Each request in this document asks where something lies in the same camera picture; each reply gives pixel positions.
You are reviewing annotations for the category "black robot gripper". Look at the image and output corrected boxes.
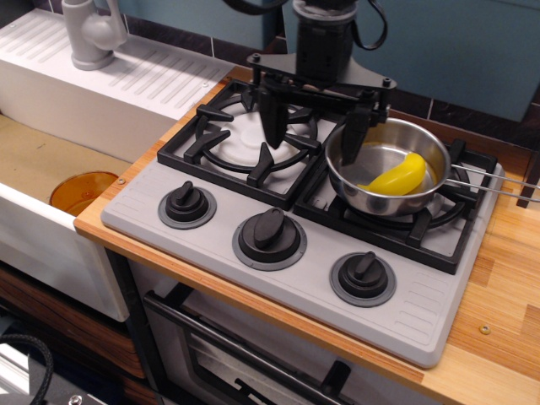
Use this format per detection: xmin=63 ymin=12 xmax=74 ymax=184
xmin=247 ymin=16 xmax=396 ymax=166

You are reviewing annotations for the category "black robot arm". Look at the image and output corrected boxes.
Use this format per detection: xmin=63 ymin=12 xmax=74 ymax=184
xmin=248 ymin=1 xmax=397 ymax=165

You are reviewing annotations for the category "black left burner grate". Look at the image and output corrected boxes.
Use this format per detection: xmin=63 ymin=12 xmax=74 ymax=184
xmin=158 ymin=79 xmax=337 ymax=210

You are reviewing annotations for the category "black burner grate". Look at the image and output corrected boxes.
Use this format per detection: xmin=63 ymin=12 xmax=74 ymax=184
xmin=294 ymin=118 xmax=499 ymax=274
xmin=158 ymin=79 xmax=337 ymax=210

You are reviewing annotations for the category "stainless steel saucepan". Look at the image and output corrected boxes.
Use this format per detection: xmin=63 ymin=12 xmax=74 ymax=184
xmin=324 ymin=118 xmax=539 ymax=217

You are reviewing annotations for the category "yellow plastic banana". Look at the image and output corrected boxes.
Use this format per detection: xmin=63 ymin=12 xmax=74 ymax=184
xmin=358 ymin=153 xmax=426 ymax=196

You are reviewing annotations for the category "black middle stove knob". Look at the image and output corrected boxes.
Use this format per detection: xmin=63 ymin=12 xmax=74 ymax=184
xmin=232 ymin=208 xmax=307 ymax=272

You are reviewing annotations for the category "black stove knob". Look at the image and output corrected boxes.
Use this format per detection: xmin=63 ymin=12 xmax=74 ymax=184
xmin=330 ymin=251 xmax=397 ymax=308
xmin=158 ymin=181 xmax=217 ymax=230
xmin=232 ymin=208 xmax=307 ymax=272

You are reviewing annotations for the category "black left stove knob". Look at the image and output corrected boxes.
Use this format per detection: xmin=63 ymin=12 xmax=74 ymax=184
xmin=158 ymin=181 xmax=217 ymax=230

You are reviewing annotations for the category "black right stove knob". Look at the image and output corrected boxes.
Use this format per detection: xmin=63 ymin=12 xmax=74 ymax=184
xmin=330 ymin=251 xmax=397 ymax=308

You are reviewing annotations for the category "black right burner grate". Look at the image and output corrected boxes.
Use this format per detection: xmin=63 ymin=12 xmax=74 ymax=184
xmin=294 ymin=118 xmax=499 ymax=274

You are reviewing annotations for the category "grey toy stove top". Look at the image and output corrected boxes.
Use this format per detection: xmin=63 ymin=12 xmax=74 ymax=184
xmin=100 ymin=78 xmax=506 ymax=370

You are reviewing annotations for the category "grey toy faucet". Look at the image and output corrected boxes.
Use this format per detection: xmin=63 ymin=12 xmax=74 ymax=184
xmin=62 ymin=0 xmax=128 ymax=71

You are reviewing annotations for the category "orange plastic bowl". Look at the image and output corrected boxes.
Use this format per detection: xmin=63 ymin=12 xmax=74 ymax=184
xmin=49 ymin=171 xmax=118 ymax=216

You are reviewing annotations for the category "white toy sink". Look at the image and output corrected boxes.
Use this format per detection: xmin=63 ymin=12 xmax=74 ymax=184
xmin=1 ymin=9 xmax=232 ymax=322

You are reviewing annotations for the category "toy oven door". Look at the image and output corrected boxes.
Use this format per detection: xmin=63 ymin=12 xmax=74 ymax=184
xmin=143 ymin=282 xmax=359 ymax=405

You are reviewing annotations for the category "brass countertop screw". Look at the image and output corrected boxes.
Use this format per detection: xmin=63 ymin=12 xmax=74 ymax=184
xmin=479 ymin=325 xmax=491 ymax=335

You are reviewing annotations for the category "wooden drawer front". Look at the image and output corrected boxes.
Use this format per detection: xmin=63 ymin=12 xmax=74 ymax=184
xmin=1 ymin=262 xmax=146 ymax=380

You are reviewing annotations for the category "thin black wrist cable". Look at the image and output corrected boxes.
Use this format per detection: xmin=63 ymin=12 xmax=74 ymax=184
xmin=350 ymin=0 xmax=388 ymax=51

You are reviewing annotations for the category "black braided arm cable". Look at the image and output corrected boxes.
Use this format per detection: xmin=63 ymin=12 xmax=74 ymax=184
xmin=220 ymin=0 xmax=288 ymax=14

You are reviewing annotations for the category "black braided cable lower left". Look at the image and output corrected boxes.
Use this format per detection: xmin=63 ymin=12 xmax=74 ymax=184
xmin=0 ymin=333 xmax=55 ymax=405

